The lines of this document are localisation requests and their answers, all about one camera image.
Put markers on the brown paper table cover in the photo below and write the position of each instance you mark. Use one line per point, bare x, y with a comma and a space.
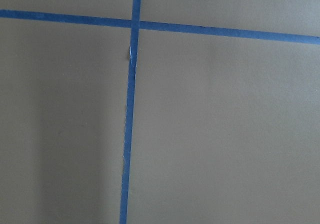
225, 129

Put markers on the centre vertical blue tape strip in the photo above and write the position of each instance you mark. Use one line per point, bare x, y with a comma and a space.
129, 115

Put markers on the long horizontal blue tape strip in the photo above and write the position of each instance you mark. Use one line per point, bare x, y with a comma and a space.
157, 26

